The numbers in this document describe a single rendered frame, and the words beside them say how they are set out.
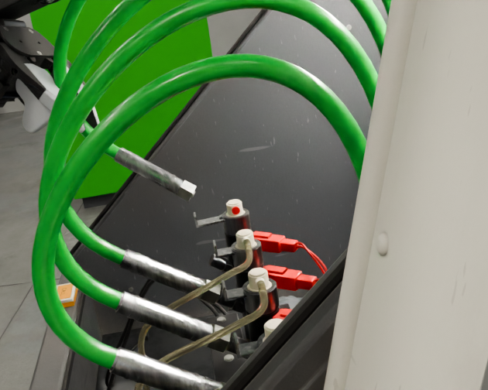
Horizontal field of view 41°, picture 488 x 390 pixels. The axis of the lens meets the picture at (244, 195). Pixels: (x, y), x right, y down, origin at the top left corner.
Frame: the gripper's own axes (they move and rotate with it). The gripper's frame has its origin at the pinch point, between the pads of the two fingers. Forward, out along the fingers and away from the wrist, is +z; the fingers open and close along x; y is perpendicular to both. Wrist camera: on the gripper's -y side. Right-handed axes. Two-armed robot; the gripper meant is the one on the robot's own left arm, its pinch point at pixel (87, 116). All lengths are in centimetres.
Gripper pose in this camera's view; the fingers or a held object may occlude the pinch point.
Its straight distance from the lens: 74.6
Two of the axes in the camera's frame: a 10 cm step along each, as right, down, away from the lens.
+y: -6.3, 6.7, 3.9
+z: 6.7, 7.3, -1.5
